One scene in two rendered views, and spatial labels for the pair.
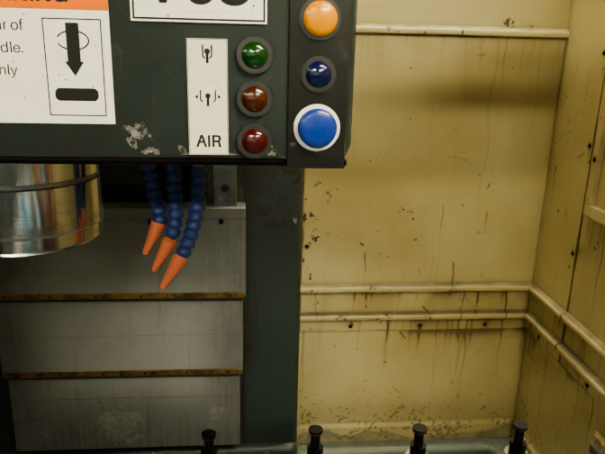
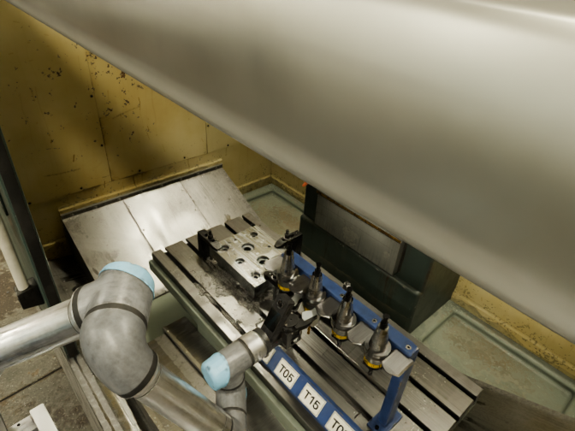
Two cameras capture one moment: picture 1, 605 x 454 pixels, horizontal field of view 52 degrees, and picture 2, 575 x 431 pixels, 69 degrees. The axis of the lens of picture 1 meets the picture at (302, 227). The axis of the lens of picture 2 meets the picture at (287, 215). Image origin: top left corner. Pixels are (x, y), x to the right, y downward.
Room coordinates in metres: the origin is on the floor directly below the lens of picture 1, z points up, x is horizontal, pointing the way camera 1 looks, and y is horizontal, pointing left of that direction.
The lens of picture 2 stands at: (-0.02, -0.61, 2.04)
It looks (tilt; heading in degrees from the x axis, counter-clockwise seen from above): 35 degrees down; 52
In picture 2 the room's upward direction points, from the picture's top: 4 degrees clockwise
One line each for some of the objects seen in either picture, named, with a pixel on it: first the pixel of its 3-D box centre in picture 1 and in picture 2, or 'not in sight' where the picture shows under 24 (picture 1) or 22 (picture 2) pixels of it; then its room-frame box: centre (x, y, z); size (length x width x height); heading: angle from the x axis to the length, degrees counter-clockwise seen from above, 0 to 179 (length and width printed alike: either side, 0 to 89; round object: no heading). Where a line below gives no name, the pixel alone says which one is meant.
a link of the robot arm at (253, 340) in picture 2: not in sight; (253, 347); (0.35, -0.04, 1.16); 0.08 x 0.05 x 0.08; 95
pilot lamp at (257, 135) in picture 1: (254, 140); not in sight; (0.48, 0.04, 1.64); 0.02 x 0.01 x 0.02; 95
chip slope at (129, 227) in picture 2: not in sight; (185, 237); (0.60, 0.96, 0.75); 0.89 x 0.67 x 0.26; 5
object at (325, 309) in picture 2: not in sight; (328, 308); (0.57, -0.07, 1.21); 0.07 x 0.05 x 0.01; 5
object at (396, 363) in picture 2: not in sight; (395, 363); (0.59, -0.29, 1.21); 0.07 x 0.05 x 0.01; 5
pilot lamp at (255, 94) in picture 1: (254, 99); not in sight; (0.48, 0.04, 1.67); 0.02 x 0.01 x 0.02; 95
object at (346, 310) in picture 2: not in sight; (346, 308); (0.57, -0.13, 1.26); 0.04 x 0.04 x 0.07
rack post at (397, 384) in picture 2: not in sight; (395, 391); (0.64, -0.29, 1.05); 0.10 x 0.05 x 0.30; 5
